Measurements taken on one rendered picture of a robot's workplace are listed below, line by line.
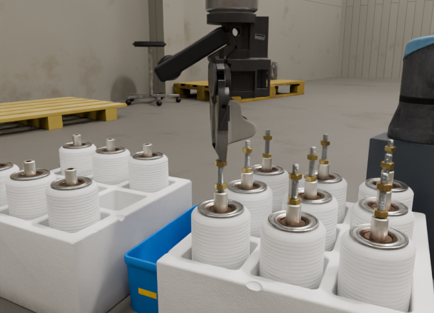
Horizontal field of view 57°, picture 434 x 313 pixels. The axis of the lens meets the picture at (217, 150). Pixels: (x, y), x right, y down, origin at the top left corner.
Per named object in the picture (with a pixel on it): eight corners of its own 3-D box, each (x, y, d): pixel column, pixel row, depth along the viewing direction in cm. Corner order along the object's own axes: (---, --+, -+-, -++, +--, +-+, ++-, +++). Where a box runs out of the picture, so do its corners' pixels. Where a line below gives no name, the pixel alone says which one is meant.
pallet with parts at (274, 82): (244, 89, 540) (245, 60, 531) (306, 93, 480) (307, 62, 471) (170, 97, 442) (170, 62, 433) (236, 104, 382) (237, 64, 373)
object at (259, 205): (264, 291, 73) (267, 199, 68) (214, 282, 76) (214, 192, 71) (273, 265, 82) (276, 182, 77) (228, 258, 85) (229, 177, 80)
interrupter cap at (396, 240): (356, 222, 59) (356, 219, 59) (411, 235, 55) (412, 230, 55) (342, 242, 53) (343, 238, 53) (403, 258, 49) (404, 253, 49)
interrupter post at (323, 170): (316, 177, 81) (317, 161, 80) (328, 177, 81) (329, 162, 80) (316, 180, 79) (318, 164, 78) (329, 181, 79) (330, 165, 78)
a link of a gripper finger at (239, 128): (258, 162, 58) (258, 99, 57) (218, 164, 57) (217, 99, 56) (253, 160, 61) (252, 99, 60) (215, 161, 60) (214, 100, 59)
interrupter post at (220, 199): (230, 210, 64) (230, 190, 64) (223, 215, 62) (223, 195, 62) (217, 206, 66) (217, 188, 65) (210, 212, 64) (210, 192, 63)
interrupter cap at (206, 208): (252, 207, 65) (252, 203, 65) (230, 224, 59) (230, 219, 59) (212, 199, 69) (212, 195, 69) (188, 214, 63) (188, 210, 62)
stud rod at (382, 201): (374, 226, 54) (379, 173, 52) (377, 224, 55) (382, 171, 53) (381, 228, 53) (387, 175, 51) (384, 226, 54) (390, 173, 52)
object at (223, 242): (257, 301, 70) (259, 204, 66) (232, 333, 62) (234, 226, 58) (210, 285, 75) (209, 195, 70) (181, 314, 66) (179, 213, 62)
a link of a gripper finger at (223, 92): (230, 131, 55) (228, 67, 54) (219, 131, 55) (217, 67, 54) (224, 129, 60) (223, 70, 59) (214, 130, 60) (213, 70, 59)
